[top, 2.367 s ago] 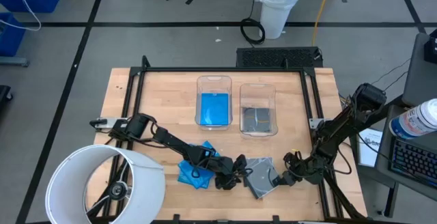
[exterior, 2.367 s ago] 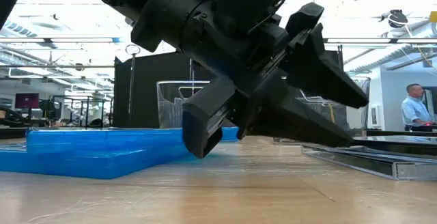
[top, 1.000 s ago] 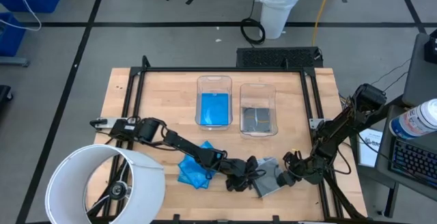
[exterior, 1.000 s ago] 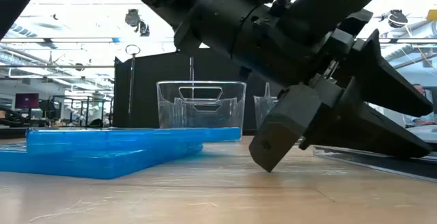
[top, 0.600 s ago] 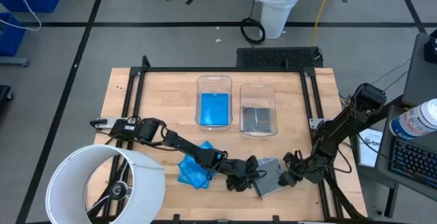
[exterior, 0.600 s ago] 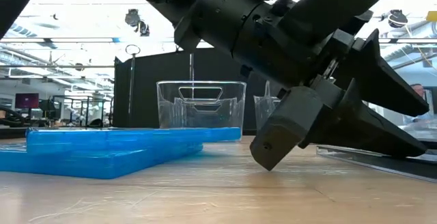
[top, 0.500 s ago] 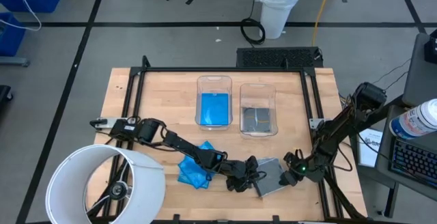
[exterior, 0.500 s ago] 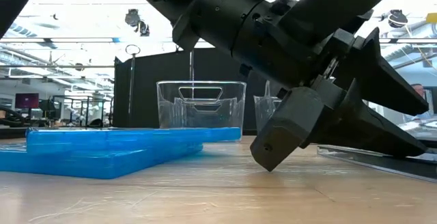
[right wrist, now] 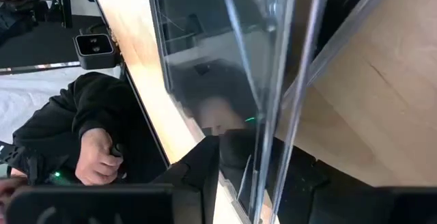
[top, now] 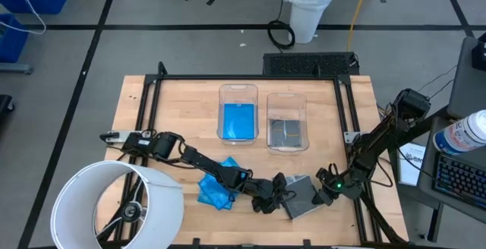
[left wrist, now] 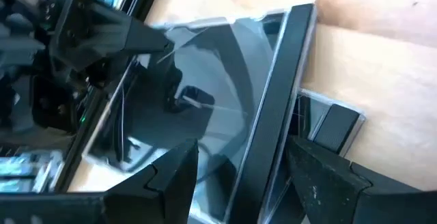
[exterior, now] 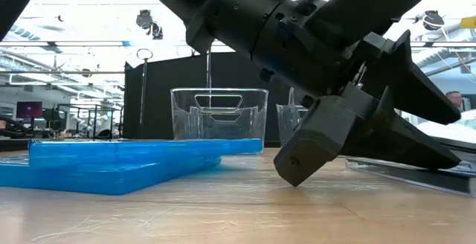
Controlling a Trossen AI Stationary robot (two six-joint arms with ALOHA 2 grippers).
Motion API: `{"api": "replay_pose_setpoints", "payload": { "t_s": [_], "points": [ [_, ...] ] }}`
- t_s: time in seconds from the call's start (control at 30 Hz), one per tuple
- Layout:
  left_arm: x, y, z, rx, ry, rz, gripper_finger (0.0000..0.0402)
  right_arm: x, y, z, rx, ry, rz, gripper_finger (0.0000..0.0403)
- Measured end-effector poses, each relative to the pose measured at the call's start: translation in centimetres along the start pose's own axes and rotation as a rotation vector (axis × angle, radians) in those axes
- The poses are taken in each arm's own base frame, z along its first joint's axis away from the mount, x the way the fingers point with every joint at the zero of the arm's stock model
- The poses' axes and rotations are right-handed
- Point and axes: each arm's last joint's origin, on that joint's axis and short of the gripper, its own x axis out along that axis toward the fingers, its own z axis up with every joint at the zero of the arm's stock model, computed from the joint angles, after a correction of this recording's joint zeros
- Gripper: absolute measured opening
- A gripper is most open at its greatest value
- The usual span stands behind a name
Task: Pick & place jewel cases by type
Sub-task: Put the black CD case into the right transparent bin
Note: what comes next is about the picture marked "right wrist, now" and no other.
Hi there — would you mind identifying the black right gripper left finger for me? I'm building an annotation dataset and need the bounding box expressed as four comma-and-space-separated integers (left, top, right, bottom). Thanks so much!
153, 137, 220, 224

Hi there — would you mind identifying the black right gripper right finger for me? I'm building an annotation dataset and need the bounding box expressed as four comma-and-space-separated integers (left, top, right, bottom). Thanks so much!
276, 141, 373, 224

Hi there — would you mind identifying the clear CD jewel case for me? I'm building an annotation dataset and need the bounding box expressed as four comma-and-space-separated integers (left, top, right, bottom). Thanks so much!
145, 0, 402, 224

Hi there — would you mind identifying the person's hand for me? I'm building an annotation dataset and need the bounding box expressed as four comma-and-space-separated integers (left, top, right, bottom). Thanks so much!
74, 127, 124, 186

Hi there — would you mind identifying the person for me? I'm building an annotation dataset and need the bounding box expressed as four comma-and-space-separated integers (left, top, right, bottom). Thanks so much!
12, 72, 170, 186

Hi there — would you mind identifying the black metal table frame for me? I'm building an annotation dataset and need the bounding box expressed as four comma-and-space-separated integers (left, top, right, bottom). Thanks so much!
83, 0, 171, 167

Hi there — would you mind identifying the black table-level camera box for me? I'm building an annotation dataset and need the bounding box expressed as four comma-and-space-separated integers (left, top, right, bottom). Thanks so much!
72, 33, 117, 70

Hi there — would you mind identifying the black leader arm handle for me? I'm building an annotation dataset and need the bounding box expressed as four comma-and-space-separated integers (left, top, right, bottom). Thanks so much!
0, 141, 45, 187

